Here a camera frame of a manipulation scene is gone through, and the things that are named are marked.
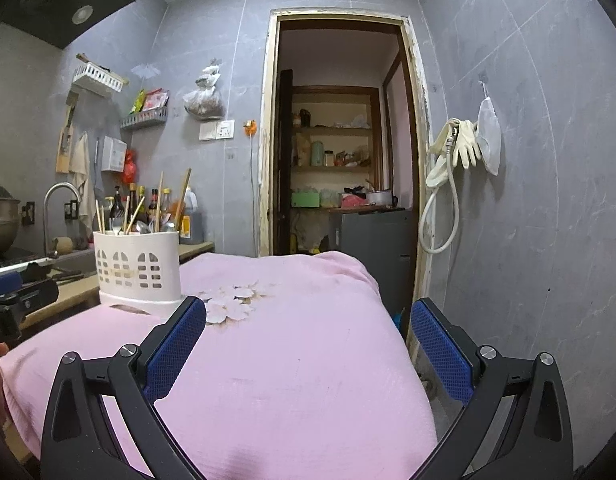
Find white hanging bag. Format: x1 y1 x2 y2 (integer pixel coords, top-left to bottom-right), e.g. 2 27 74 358
475 97 503 177

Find red snack packet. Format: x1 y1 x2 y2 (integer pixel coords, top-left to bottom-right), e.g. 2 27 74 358
142 88 170 111

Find steel faucet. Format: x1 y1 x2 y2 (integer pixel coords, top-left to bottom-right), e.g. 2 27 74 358
42 182 83 259

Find white wall box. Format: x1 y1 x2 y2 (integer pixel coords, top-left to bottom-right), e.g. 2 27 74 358
100 135 129 174

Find green box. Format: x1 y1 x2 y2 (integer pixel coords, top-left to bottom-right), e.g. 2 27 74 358
291 190 323 210

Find beige hanging cloth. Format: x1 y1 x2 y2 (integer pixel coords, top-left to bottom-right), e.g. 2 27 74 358
68 131 96 212

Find steel sink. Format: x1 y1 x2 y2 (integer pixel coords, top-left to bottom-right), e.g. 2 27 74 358
48 247 96 275

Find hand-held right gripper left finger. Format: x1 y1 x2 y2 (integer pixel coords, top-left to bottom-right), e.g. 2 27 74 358
40 296 209 480

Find large soy sauce bottle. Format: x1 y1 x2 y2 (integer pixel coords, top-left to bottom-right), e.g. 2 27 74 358
127 183 149 227

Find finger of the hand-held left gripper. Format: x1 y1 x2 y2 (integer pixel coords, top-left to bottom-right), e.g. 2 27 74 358
8 279 59 317
0 262 52 297

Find cream rubber gloves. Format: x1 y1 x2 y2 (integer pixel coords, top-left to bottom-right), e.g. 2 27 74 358
427 118 482 189

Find red plastic bag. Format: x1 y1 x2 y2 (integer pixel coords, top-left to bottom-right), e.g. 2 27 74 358
121 149 139 186

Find grey cabinet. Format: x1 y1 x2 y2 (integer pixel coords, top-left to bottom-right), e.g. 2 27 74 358
328 208 414 322

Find grey wall shelf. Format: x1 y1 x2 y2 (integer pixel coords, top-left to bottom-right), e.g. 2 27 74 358
120 107 169 130

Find wooden door frame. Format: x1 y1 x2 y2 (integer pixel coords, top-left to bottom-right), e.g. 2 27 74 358
257 8 435 312

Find white slotted wall basket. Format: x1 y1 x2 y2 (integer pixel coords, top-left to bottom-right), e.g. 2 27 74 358
71 62 129 94

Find wooden cutting board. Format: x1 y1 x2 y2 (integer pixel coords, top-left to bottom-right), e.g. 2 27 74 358
56 92 81 174

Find white utensil holder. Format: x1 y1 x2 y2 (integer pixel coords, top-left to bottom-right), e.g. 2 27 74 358
92 229 184 319

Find cooking oil jug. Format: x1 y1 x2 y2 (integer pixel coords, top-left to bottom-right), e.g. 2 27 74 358
180 187 205 245

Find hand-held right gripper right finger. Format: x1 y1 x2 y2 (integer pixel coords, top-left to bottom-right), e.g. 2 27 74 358
410 297 575 480

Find wooden shelf unit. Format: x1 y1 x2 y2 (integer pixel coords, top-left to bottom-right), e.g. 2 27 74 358
287 84 385 212

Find white hose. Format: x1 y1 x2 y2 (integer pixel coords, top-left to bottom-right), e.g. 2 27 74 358
418 129 461 255

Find hanging bag of dried goods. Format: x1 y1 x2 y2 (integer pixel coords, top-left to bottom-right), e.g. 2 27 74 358
182 59 225 120

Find induction cooker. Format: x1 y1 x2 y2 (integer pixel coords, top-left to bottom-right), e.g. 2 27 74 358
0 247 52 275

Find steel cooking pot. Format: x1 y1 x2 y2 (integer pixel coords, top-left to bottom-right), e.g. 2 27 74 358
0 183 21 261

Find pink blanket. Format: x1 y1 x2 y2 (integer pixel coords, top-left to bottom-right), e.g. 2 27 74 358
0 251 439 480

